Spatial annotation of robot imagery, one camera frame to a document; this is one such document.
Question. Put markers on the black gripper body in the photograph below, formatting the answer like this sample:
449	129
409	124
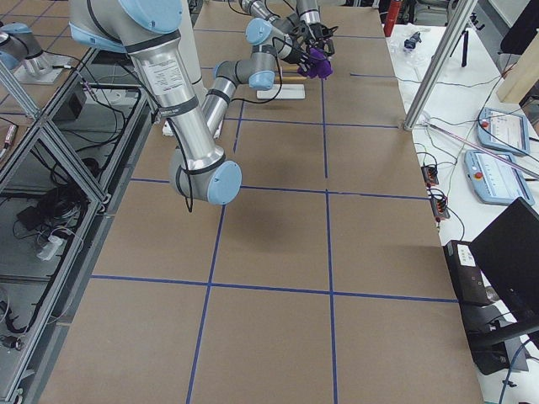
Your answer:
312	34

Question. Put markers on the purple towel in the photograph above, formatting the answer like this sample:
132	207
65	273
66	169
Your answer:
317	65

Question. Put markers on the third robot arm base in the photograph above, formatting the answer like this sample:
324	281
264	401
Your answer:
22	54

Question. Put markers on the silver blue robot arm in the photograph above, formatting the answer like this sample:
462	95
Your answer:
148	32
272	39

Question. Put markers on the left wooden rack rod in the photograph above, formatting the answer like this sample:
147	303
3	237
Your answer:
290	79

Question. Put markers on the white rack base tray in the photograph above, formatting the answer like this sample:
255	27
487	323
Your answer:
282	91

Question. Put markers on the upper blue teach pendant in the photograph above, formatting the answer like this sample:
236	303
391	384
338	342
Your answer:
503	131

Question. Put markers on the blue teach pendant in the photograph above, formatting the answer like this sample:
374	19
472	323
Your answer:
494	181
503	131

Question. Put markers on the wooden block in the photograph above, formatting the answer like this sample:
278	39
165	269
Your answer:
523	75

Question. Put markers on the lower blue teach pendant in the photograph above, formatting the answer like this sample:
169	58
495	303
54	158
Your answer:
494	181

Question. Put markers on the black desktop computer box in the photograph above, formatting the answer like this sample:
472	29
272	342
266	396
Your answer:
466	276

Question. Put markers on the black power adapter box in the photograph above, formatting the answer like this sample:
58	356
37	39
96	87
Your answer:
31	217

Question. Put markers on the black monitor with stand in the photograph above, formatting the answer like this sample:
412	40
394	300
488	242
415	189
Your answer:
506	252

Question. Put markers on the aluminium frame post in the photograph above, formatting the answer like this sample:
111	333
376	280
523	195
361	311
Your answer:
456	25

